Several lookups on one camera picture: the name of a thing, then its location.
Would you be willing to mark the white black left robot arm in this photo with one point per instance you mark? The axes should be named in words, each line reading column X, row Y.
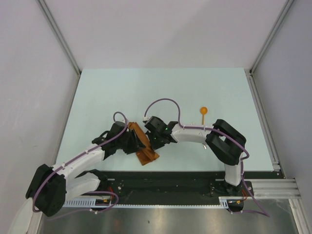
column 52, row 186

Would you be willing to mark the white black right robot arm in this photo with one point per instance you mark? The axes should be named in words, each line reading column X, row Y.
column 227, row 144

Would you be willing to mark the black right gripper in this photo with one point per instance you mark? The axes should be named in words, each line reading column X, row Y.
column 155, row 146

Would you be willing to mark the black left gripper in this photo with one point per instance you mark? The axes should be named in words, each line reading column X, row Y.
column 135, row 142

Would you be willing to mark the aluminium corner post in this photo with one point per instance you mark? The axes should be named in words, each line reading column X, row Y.
column 272, row 34
column 43, row 6

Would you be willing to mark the aluminium front frame rail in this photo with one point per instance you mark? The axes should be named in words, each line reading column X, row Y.
column 274, row 188

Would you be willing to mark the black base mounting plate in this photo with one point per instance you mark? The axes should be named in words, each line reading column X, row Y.
column 148, row 185

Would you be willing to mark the orange plastic spoon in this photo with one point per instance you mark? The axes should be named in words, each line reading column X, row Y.
column 203, row 111

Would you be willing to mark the right aluminium corner post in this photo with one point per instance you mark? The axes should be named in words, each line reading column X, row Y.
column 272, row 34

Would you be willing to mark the white slotted cable duct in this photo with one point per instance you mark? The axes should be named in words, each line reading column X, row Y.
column 202, row 202

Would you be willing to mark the right aluminium side rail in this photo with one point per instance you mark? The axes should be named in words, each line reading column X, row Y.
column 263, row 122

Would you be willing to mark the left aluminium corner post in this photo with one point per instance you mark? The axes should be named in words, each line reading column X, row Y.
column 43, row 6

